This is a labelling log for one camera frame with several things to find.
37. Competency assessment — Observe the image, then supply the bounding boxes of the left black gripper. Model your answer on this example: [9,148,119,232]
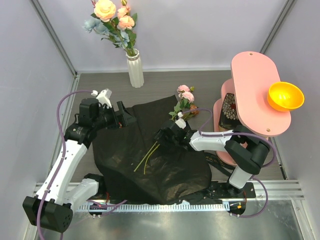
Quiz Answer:
[92,101,136,131]

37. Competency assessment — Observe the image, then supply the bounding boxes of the black wrapping paper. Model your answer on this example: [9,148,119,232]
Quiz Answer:
[92,95,212,204]

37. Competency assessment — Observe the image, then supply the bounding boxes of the rust brown flower stem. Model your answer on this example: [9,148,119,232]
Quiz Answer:
[135,100,199,175]

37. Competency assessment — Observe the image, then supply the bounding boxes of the pink artificial flower stem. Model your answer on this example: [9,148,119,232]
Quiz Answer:
[133,84,195,172]

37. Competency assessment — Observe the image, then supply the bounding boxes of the black ribbon gold lettering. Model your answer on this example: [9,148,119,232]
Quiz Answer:
[204,152,235,177]

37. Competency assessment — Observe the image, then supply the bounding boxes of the blue artificial flower stem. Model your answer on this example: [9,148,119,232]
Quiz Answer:
[82,18,130,50]

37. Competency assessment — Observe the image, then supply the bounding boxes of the peach artificial flower stem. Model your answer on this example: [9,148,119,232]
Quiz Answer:
[117,0,137,57]

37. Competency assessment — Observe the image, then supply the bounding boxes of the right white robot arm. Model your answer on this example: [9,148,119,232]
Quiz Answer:
[154,120,276,198]

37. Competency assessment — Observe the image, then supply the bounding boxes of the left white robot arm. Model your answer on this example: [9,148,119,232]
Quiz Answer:
[22,98,136,234]

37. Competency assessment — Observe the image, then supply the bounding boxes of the white ribbed ceramic vase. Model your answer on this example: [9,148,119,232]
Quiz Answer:
[126,48,144,88]

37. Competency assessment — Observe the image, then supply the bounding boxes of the black floral patterned box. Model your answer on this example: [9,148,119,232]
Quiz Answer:
[218,93,243,132]

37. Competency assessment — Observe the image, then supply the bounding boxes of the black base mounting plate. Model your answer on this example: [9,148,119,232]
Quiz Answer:
[98,181,256,205]

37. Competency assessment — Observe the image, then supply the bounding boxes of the pink tiered shelf stand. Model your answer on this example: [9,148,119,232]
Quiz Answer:
[212,51,293,166]

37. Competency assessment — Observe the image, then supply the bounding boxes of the orange plastic bowl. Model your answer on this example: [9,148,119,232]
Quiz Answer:
[267,81,305,112]

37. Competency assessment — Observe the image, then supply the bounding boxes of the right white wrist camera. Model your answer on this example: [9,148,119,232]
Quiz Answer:
[175,112,187,129]

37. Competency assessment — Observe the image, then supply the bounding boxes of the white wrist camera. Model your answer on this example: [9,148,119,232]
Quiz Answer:
[91,88,112,109]
[175,112,187,129]

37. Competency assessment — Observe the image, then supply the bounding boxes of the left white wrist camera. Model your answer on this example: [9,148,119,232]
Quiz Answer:
[91,88,112,109]

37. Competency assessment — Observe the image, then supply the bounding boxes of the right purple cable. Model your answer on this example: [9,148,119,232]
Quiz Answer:
[181,107,277,218]

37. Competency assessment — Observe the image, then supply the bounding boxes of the white slotted cable duct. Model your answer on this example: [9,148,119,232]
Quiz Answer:
[74,202,230,212]

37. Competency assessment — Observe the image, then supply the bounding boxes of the aluminium frame rail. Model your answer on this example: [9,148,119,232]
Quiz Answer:
[30,180,306,203]

